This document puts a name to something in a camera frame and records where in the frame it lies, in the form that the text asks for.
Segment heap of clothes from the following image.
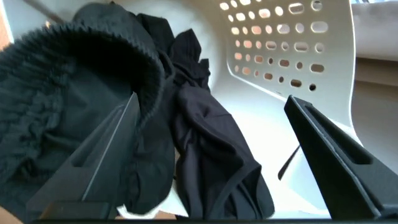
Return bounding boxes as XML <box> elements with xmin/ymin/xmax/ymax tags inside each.
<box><xmin>136</xmin><ymin>12</ymin><xmax>276</xmax><ymax>220</ymax></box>

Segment black shorts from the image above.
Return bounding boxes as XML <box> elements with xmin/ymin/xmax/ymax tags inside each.
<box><xmin>0</xmin><ymin>1</ymin><xmax>177</xmax><ymax>223</ymax></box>

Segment white laundry basket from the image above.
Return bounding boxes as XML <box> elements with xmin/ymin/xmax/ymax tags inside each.
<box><xmin>0</xmin><ymin>0</ymin><xmax>363</xmax><ymax>220</ymax></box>

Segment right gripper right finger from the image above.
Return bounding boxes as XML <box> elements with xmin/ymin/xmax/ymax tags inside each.
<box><xmin>284</xmin><ymin>95</ymin><xmax>398</xmax><ymax>220</ymax></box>

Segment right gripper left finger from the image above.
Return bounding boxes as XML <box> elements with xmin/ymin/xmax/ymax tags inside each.
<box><xmin>25</xmin><ymin>91</ymin><xmax>140</xmax><ymax>219</ymax></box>

